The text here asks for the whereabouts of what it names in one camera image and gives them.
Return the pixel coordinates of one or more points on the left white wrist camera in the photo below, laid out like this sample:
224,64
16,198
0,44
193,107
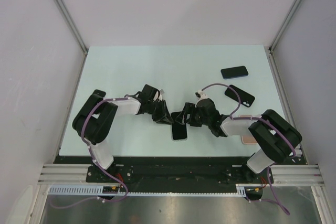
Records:
159,95

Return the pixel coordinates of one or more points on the aluminium front rail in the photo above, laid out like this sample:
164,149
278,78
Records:
63,174

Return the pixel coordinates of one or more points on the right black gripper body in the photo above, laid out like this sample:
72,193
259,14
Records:
199,120

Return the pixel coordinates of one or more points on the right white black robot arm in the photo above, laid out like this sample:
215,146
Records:
276,137

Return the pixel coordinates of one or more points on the right aluminium frame post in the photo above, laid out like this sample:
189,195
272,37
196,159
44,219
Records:
284,25

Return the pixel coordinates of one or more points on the black teal phone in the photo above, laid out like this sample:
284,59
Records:
173,115

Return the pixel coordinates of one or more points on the clear phone case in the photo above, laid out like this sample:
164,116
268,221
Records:
179,132

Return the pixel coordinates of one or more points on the white slotted cable duct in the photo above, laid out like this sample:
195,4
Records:
104,190

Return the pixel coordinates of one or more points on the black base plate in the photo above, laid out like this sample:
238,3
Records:
165,172

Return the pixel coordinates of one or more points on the left aluminium frame post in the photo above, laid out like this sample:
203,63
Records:
61,5

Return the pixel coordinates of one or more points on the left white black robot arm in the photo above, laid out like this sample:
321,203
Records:
94,120

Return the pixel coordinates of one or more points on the black phone case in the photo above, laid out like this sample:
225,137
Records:
99,93
246,99

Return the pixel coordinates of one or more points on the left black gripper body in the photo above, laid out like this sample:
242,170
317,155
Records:
150,109

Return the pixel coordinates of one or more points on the pink phone case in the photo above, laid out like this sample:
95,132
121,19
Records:
248,140

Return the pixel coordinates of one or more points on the aluminium frame post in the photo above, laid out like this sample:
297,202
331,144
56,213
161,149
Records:
284,25
61,5

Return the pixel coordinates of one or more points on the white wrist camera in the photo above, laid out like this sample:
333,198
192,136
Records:
159,95
200,95

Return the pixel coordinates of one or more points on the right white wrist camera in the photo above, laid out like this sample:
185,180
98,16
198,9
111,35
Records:
200,95

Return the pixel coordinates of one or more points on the dark blue phone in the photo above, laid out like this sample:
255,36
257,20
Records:
234,72

